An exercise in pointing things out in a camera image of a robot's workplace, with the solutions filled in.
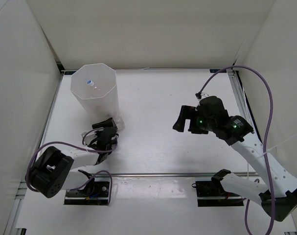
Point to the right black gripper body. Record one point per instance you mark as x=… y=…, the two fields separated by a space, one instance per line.
x=210 y=123

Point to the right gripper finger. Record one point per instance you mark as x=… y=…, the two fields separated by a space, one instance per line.
x=186 y=113
x=194 y=127

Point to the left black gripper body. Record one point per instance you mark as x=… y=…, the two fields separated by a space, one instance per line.
x=98 y=133

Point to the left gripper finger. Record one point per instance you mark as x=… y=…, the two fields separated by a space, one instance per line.
x=114 y=141
x=107 y=123

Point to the clear unlabelled plastic bottle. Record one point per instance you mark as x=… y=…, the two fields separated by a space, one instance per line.
x=92 y=86

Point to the black label plastic bottle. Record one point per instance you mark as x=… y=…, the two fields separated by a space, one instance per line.
x=119 y=123

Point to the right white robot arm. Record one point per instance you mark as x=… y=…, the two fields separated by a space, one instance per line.
x=278 y=194

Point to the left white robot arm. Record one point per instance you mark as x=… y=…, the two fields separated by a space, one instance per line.
x=53 y=162

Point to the white octagonal plastic bin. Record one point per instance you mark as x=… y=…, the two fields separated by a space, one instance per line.
x=102 y=105

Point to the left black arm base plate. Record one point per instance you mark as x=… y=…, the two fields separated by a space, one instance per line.
x=95 y=193

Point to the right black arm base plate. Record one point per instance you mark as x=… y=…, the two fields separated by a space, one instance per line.
x=209 y=195

